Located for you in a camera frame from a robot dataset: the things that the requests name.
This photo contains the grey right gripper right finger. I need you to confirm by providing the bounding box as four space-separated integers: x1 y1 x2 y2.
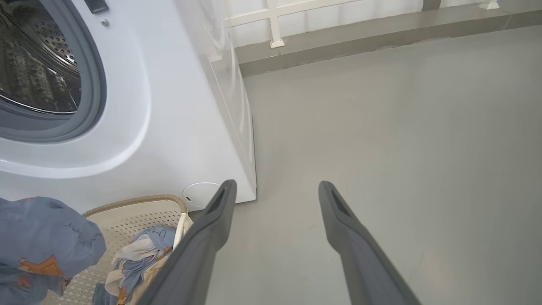
318 181 422 305

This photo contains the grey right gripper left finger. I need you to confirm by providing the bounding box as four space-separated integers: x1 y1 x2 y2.
138 179 237 305

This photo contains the blue garment with cream lining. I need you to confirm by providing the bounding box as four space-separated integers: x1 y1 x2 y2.
92 226 177 305

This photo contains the blue cartoon print garment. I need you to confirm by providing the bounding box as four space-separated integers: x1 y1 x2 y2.
0 197 107 305

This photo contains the cream perforated laundry basket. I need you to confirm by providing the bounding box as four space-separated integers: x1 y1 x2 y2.
42 194 195 305

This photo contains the white front-load washing machine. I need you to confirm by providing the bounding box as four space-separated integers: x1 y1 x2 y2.
0 0 257 212

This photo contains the grey rubber door gasket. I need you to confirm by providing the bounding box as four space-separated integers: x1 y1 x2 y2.
0 0 107 144

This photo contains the black door lock slot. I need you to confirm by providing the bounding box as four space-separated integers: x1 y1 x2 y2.
84 0 109 14

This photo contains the round white filter cover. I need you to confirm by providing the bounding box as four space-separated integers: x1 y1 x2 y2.
183 182 223 209

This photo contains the white metal railing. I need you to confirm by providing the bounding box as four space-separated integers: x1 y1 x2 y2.
224 0 500 49

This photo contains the perforated steel washer drum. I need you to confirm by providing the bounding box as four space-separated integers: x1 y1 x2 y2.
0 0 82 115

